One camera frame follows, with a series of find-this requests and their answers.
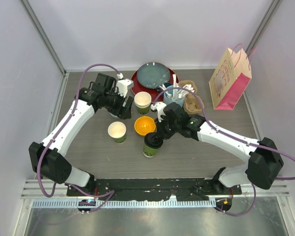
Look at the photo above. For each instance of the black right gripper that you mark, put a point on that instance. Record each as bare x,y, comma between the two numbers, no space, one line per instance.
160,129

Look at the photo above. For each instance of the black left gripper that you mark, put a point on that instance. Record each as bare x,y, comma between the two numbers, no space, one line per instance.
123,112

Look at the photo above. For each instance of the orange bowl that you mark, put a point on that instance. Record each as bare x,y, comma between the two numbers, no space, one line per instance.
144,125

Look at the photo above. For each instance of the green paper cup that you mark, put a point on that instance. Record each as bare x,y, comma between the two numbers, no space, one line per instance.
117,131

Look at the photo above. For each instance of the pink paper gift bag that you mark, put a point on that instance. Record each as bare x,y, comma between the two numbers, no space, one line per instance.
231,77

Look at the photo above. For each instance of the black plastic coffee lid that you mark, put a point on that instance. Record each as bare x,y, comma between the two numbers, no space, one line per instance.
153,141

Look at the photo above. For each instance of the brown cardboard cup carrier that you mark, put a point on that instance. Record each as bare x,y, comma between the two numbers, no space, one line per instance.
191,104

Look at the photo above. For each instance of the stack of green paper cups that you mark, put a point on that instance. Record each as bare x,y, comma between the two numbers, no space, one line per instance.
142,102

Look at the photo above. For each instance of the green paper cup taken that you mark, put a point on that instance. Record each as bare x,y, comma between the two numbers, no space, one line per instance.
149,152

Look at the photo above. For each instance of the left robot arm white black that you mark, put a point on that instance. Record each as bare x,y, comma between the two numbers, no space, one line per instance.
48,156

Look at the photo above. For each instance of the red round plate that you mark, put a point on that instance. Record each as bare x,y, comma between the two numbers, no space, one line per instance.
153,92

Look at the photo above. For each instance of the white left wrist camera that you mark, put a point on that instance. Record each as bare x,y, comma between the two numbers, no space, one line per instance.
124,85

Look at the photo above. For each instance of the blue grey plate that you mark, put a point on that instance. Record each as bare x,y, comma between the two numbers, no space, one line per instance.
153,74

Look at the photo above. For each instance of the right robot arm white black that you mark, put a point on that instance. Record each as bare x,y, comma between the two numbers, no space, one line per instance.
262,163

